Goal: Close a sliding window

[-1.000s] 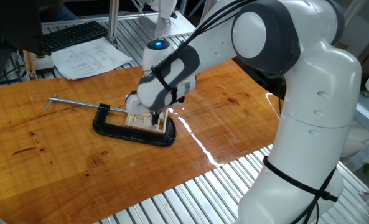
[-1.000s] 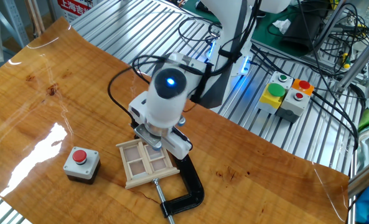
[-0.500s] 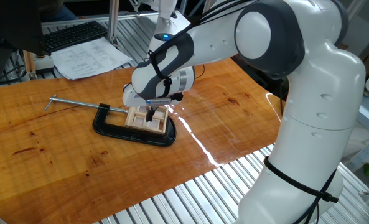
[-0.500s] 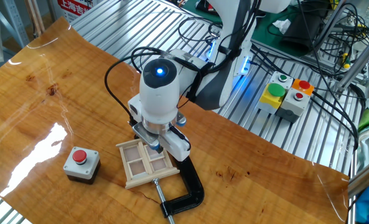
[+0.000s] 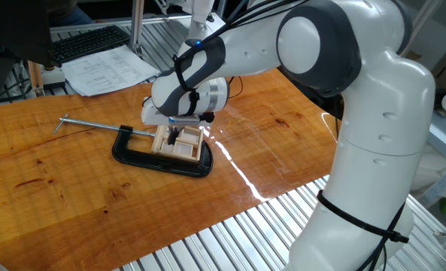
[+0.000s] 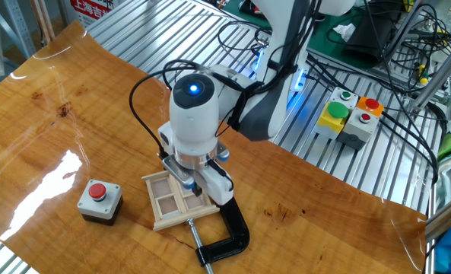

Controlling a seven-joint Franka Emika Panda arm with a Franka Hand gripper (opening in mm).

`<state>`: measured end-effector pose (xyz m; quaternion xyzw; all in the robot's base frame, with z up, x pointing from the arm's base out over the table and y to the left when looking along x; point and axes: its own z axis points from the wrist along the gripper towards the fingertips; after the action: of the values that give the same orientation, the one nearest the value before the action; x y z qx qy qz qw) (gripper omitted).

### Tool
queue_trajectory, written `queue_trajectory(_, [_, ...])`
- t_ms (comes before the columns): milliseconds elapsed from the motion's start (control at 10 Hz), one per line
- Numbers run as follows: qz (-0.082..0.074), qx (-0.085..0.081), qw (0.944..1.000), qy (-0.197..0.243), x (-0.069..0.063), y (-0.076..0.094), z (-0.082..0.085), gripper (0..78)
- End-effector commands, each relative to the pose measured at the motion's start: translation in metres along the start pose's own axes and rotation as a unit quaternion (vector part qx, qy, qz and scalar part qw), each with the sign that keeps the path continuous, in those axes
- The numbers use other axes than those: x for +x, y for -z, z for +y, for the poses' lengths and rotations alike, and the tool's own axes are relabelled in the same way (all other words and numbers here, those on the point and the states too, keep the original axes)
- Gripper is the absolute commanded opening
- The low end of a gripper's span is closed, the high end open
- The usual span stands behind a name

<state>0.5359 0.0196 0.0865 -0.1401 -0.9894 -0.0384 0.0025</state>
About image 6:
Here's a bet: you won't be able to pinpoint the grey box small red button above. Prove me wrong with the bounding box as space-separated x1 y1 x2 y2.
337 107 380 151

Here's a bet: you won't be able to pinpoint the wood grain vinyl mat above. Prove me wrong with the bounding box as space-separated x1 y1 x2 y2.
0 21 427 274

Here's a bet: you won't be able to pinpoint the grey slotted shelf upright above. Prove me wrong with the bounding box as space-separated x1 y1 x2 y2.
0 0 36 58

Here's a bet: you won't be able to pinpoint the silver wrist mounting bracket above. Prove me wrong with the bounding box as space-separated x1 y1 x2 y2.
162 142 230 190

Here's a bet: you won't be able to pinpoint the black red electronic device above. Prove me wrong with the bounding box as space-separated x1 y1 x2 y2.
238 0 272 16

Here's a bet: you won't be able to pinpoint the aluminium profile bar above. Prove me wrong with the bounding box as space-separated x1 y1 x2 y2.
424 197 451 243

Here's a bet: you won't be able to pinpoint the black metal C-clamp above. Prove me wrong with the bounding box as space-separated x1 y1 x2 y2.
186 196 251 274

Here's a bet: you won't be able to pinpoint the wooden sticks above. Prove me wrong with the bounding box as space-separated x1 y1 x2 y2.
29 0 56 49

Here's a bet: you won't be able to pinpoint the grey box red push button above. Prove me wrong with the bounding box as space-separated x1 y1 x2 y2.
76 179 124 226

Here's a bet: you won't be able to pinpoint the miniature wooden sliding window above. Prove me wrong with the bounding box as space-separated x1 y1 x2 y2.
141 170 221 232

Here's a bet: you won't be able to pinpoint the yellow box large green button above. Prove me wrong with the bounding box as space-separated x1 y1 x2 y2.
313 100 351 141

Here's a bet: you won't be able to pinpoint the orange box red button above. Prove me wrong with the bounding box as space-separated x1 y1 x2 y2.
356 95 385 118

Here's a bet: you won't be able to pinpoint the black cable along robot arm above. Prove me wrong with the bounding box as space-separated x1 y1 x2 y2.
128 59 211 159

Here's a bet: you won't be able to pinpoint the aluminium profile post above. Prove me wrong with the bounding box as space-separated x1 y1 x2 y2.
409 37 451 113

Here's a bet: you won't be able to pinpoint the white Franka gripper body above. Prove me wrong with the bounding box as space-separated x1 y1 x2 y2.
194 166 236 206

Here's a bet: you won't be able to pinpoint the red white printed carton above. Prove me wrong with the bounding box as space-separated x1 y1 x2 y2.
69 0 116 27

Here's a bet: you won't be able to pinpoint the yellow green screwdriver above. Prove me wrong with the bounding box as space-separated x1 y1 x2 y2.
417 63 430 85

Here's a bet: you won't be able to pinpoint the green table mat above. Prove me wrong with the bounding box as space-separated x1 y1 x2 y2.
223 0 412 72

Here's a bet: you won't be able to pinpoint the black button box cable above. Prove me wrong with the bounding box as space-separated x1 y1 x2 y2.
379 108 439 187

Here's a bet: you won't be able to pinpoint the black fabric bag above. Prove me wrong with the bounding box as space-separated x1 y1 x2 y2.
342 14 397 65

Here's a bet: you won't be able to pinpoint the white box small green button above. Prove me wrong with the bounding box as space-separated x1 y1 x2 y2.
329 86 360 110

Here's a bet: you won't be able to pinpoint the grey metal stand tube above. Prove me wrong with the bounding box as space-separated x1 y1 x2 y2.
380 0 426 64

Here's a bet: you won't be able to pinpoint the crumpled white tissue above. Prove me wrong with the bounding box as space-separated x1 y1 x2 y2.
332 22 357 43

